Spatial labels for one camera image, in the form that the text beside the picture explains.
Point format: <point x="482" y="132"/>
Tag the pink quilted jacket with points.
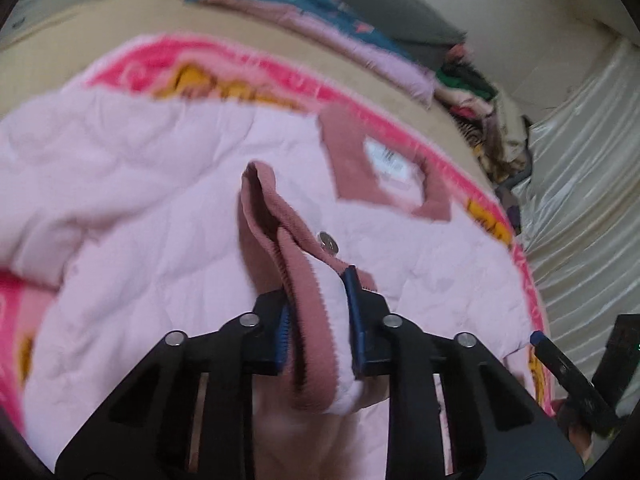
<point x="150" y="185"/>

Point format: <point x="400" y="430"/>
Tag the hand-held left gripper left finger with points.
<point x="281" y="345"/>

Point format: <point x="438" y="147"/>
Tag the beige bed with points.
<point x="75" y="25"/>

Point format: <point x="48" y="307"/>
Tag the white satin curtain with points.
<point x="590" y="160"/>

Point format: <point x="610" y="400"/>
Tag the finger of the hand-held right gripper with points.
<point x="570" y="372"/>

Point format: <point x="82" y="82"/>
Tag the pink printed blanket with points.
<point x="165" y="60"/>

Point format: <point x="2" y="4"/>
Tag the teal and pink floral quilt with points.
<point x="310" y="15"/>

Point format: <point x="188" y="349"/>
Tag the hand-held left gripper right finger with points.
<point x="353" y="305"/>

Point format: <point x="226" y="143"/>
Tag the pile of folded clothes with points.
<point x="475" y="95"/>

